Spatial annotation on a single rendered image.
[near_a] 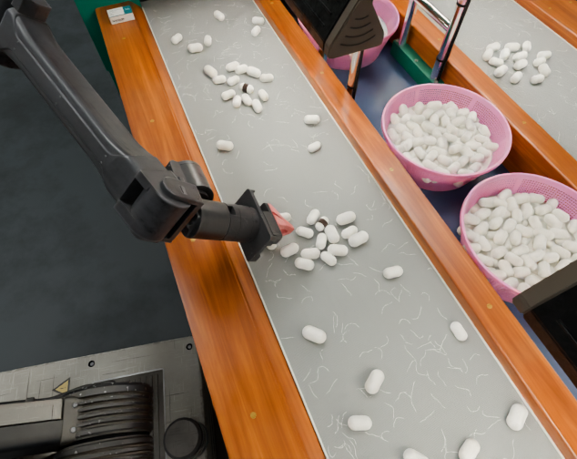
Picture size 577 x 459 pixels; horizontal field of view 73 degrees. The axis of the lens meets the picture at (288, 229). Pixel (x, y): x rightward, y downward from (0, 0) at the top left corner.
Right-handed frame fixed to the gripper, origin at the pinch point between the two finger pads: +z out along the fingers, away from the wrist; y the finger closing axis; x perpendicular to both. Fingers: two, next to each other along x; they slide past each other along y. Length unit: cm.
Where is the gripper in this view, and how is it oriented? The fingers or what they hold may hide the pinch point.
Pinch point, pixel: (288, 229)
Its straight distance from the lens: 67.7
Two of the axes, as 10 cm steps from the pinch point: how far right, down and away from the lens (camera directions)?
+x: -6.0, 6.1, 5.2
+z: 7.0, 0.8, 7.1
